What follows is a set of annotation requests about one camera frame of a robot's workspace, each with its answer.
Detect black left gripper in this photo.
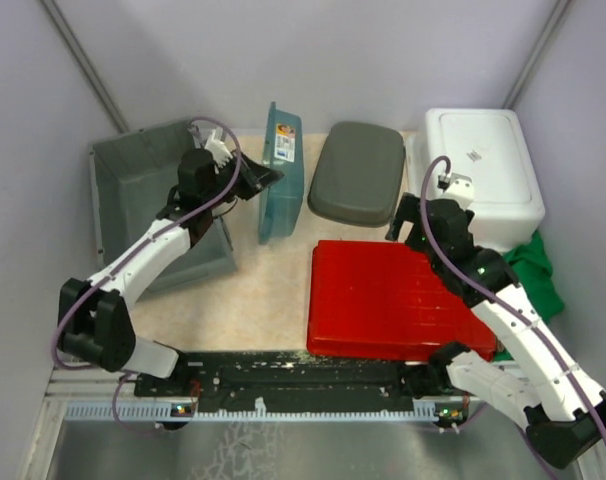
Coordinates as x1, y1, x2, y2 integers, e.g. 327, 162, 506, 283
204, 148, 285, 210

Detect grey-green plastic tub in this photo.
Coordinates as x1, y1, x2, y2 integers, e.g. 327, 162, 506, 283
307, 121, 405, 228

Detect grey slotted cable duct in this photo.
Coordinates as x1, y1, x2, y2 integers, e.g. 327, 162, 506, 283
62, 397, 437, 422

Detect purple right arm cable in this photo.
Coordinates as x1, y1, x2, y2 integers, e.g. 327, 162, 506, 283
422, 155, 606, 480

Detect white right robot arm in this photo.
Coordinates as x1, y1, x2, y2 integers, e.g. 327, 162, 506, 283
386, 175, 606, 469

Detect green cloth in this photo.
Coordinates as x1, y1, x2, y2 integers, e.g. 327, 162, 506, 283
492, 230, 565, 361

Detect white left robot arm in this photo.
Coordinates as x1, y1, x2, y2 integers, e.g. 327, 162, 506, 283
51, 136, 284, 397

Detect large white plastic container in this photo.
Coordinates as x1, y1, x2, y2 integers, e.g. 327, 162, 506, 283
405, 108, 545, 253

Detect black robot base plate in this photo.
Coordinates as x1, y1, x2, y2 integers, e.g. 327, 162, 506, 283
77, 348, 490, 431

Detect red plastic crate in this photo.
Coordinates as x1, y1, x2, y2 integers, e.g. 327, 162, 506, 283
306, 240, 497, 362

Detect aluminium rail frame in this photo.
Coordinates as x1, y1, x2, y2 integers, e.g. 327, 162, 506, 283
45, 364, 529, 401

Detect grey plastic crate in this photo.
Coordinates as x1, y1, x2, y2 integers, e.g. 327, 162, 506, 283
89, 117, 237, 296

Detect teal translucent plastic tub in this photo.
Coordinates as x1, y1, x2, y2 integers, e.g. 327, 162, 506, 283
258, 102, 305, 245

